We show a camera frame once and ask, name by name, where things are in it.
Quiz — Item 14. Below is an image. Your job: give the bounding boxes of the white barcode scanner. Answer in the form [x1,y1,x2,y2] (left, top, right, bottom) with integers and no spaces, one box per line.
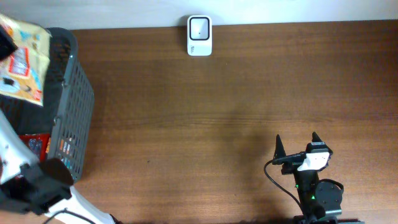
[187,15,213,57]

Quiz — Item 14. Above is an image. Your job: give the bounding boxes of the red snack packet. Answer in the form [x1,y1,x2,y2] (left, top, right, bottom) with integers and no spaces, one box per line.
[19,133,51,162]

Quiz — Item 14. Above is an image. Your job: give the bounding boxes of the grey plastic mesh basket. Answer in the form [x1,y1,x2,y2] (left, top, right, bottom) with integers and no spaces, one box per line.
[1,27,95,182]

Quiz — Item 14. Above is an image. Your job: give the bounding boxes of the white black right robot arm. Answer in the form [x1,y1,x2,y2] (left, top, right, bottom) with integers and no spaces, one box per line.
[271,133,344,223]

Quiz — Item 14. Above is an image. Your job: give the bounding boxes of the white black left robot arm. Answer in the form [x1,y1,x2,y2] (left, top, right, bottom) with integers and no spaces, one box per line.
[1,27,116,223]

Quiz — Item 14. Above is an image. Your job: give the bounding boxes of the yellow snack bag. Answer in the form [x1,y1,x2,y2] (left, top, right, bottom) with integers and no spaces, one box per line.
[1,14,52,106]

